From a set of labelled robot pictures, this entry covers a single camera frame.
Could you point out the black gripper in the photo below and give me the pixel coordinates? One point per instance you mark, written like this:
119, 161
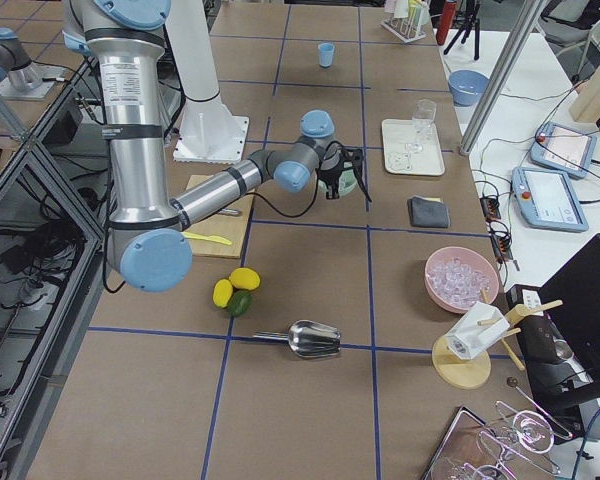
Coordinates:
332, 171

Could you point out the light green bowl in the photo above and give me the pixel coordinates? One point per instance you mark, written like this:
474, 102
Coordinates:
343, 174

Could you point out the light blue plastic cup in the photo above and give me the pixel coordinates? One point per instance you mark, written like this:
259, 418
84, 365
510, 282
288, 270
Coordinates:
326, 52

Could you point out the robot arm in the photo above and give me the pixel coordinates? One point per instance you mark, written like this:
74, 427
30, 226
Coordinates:
144, 238

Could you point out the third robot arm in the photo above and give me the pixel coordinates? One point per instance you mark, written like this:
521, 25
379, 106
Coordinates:
20, 77

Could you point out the pink bowl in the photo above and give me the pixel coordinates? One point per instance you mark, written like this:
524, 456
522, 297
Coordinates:
470, 257

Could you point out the clear ice cubes in pink bowl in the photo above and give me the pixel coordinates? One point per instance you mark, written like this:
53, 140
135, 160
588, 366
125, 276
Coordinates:
457, 283

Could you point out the blue bowl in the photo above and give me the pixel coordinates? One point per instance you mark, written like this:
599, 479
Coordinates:
467, 87

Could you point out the metal ice scoop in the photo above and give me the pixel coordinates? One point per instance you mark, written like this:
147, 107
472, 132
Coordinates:
307, 339

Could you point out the white bear tray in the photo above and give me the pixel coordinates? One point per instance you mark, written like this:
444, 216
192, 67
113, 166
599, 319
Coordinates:
400, 159

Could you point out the grey folded cloth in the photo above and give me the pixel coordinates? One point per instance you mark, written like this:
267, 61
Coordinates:
428, 213

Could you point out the clear wine glass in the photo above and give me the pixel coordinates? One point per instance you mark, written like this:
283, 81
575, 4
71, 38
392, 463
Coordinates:
422, 120

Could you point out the wooden cutting board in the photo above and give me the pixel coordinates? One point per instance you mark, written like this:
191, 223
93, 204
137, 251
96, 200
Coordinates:
232, 228

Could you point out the yellow lemon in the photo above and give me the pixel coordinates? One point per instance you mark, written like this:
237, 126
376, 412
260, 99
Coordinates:
245, 278
222, 293

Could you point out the green lime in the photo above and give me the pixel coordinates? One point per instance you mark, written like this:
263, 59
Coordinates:
239, 303

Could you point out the yellow plastic knife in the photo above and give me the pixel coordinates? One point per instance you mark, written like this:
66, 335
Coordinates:
208, 238

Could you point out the red bottle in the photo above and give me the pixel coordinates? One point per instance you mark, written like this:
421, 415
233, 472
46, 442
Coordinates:
445, 21

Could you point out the white paper carton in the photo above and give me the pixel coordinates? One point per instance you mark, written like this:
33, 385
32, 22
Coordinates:
477, 330

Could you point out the near teach pendant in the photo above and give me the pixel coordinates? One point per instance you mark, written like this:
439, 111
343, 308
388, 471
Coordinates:
547, 199

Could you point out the teach pendant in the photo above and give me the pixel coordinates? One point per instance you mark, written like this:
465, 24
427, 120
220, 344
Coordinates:
563, 148
547, 199

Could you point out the black tripod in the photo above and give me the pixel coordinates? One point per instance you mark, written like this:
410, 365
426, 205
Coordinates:
470, 24

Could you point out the far teach pendant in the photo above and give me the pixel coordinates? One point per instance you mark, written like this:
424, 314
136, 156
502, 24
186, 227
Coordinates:
563, 148

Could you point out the wooden mug stand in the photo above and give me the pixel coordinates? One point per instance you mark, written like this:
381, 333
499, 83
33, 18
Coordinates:
472, 374

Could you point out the black monitor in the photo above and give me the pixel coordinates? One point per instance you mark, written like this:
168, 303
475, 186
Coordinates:
577, 322

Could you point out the clear glasses on tray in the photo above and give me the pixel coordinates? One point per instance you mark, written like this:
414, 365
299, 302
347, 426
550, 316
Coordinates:
514, 445

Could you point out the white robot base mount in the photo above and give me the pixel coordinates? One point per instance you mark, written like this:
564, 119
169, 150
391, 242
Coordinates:
208, 131

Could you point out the white wire rack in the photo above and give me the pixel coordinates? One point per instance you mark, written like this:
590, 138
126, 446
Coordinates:
406, 19

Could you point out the aluminium frame post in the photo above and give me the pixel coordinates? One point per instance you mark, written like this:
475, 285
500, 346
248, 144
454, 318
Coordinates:
504, 65

